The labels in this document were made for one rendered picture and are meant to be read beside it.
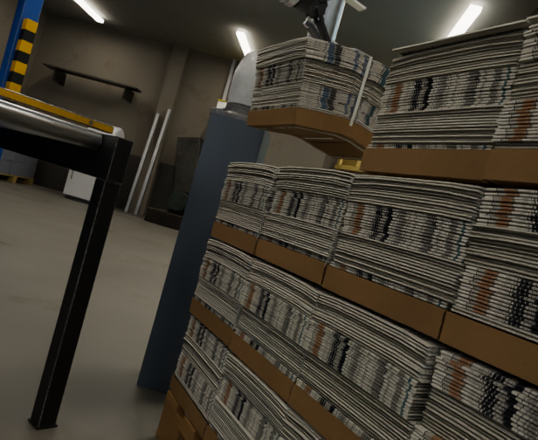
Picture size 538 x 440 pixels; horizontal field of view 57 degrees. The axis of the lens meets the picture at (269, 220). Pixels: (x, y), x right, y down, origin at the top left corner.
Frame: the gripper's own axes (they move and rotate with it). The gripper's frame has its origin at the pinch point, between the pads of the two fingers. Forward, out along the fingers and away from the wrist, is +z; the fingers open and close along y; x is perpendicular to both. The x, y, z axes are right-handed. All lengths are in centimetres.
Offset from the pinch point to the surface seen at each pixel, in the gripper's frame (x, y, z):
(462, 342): 84, 69, -18
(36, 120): -9, 59, -69
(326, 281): 52, 69, -18
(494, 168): 80, 45, -20
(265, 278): 30, 74, -17
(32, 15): -144, 8, -80
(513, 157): 83, 44, -20
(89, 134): -14, 57, -56
